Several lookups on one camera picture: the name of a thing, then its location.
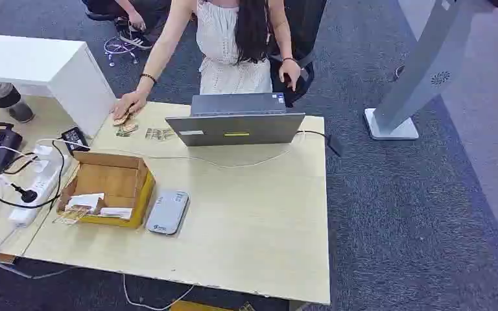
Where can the person's right hand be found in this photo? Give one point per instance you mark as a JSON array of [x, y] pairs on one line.
[[129, 103]]

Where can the person's left hand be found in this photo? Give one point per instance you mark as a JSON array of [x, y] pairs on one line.
[[291, 73]]

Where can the brown printed card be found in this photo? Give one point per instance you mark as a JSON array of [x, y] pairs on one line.
[[122, 120], [127, 129], [160, 134]]

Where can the thin black wrist band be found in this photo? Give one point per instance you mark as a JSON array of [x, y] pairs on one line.
[[289, 59]]

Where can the black office chair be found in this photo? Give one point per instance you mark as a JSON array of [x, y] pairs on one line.
[[305, 38]]

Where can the black power adapter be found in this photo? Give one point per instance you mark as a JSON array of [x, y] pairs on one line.
[[75, 139]]

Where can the person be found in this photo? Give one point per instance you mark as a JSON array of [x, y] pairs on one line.
[[227, 56], [141, 17]]

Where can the grey laptop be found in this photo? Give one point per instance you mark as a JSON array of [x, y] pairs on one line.
[[236, 126]]

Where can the open cardboard box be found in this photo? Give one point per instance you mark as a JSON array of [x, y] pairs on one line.
[[116, 180]]

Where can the white cabinet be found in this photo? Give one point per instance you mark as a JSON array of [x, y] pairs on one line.
[[51, 68]]

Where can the white card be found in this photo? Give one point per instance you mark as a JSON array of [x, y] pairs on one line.
[[116, 213], [85, 201]]

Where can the grey power bank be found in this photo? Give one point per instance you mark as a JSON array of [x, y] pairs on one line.
[[168, 212]]

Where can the black round container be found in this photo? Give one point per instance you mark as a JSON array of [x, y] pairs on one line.
[[6, 101]]

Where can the white power strip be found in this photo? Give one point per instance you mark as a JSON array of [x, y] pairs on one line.
[[38, 189]]

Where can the grey floor stand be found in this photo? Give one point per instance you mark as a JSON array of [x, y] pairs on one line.
[[429, 64]]

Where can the yellow floor tape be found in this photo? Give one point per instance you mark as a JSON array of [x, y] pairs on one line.
[[197, 306]]

